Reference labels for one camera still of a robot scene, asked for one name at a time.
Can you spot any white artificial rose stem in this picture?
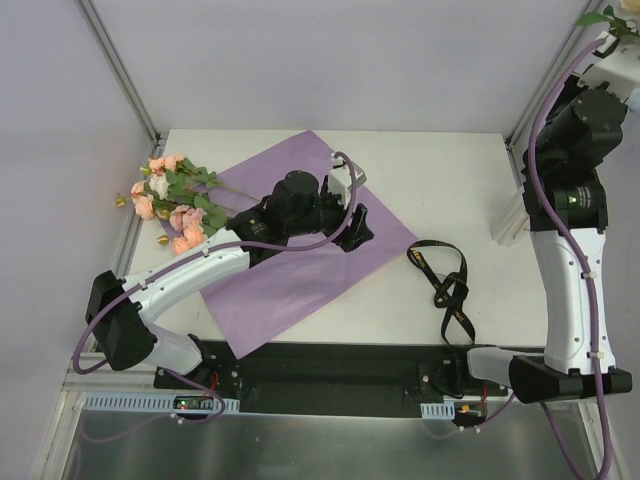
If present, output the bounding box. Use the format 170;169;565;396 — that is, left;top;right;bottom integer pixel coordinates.
574;0;639;39

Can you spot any purple tissue paper sheet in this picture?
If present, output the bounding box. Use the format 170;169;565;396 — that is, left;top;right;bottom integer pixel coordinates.
201;131;417;358

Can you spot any pink artificial flower bunch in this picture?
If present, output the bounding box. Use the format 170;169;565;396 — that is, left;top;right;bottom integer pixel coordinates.
114;154;256;255

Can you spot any black printed ribbon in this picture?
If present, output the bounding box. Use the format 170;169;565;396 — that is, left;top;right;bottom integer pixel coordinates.
406;240;476;347

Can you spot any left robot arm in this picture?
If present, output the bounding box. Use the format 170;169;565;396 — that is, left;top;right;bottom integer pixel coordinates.
85;171;374;389

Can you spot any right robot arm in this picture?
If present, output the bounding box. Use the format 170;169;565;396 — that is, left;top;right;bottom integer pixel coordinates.
450;76;633;404

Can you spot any white ribbed ceramic vase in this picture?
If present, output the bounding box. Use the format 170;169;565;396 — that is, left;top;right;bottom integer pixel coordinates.
490;186;529;247

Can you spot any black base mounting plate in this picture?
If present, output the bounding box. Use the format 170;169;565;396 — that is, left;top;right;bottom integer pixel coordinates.
153;339;509;419

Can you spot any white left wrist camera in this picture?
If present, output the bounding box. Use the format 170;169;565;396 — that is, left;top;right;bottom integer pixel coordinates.
326;159;367;209

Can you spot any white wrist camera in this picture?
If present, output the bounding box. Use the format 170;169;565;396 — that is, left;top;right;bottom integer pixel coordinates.
326;159;367;209
582;32;639;102

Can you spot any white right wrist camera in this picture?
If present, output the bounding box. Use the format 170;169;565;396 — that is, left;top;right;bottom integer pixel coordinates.
582;32;639;102

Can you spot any left aluminium corner post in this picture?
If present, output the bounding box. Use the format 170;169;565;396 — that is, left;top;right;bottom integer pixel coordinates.
74;0;161;145

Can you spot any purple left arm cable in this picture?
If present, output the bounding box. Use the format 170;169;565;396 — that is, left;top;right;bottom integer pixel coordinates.
72;150;359;375

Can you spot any white slotted cable duct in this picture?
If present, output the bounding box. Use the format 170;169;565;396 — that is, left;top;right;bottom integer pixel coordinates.
84;393;240;415

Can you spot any aluminium front frame rail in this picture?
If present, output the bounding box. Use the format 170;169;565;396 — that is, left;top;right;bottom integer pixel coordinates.
62;351;601;401

